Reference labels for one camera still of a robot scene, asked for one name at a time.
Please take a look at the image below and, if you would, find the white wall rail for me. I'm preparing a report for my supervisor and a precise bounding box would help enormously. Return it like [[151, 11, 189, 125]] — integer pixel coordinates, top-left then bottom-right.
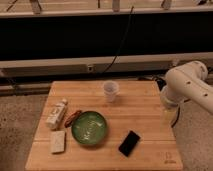
[[0, 52, 213, 78]]

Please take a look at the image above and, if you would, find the black hanging cable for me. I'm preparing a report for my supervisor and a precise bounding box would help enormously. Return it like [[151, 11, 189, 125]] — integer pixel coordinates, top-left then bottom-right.
[[101, 5, 135, 74]]

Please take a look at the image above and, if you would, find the white plastic bottle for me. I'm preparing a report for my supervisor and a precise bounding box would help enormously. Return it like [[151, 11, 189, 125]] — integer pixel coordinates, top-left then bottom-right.
[[45, 99, 68, 130]]

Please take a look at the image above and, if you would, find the black eraser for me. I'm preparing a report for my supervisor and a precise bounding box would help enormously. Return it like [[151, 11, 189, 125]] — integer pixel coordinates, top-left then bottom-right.
[[118, 131, 140, 157]]

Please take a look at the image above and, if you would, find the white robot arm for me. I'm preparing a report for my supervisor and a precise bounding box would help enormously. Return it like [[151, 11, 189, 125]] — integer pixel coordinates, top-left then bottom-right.
[[160, 61, 213, 126]]

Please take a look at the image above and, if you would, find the red brown marker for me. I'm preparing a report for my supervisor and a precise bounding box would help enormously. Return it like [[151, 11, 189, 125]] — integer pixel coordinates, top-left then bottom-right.
[[64, 110, 82, 128]]

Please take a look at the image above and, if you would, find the green bowl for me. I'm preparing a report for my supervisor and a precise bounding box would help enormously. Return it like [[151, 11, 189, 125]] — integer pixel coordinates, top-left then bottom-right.
[[71, 111, 108, 146]]

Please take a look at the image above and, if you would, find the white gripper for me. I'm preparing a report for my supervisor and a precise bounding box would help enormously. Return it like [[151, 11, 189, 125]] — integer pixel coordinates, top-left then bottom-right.
[[162, 108, 177, 126]]

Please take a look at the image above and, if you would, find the white rectangular sponge block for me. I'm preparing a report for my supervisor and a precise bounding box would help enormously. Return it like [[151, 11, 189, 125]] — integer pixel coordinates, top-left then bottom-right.
[[50, 131, 66, 153]]

